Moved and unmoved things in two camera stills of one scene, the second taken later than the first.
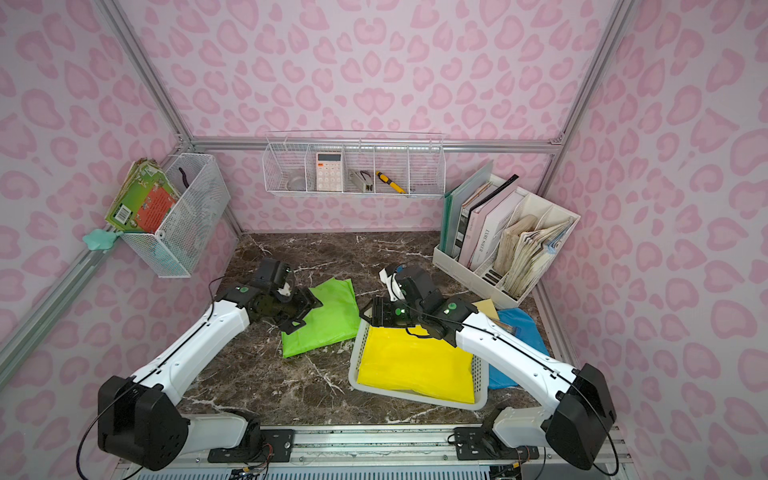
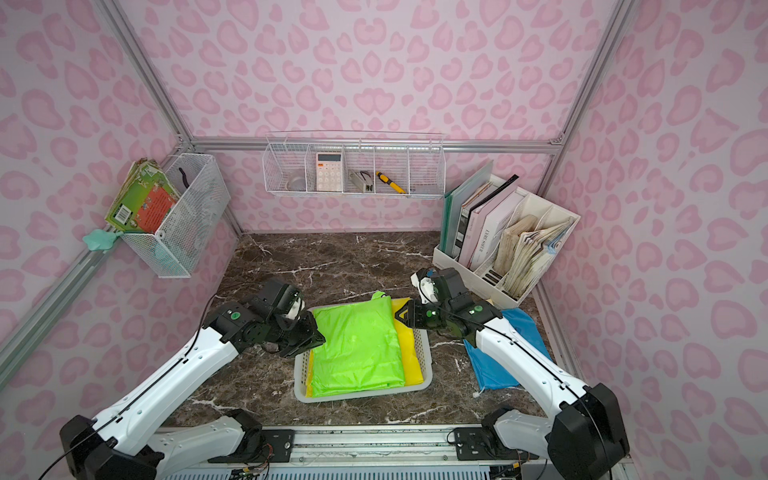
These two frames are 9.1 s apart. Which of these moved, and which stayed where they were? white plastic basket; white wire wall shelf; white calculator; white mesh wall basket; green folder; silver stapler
Moved: white plastic basket
Stayed: white wire wall shelf; white mesh wall basket; green folder; white calculator; silver stapler
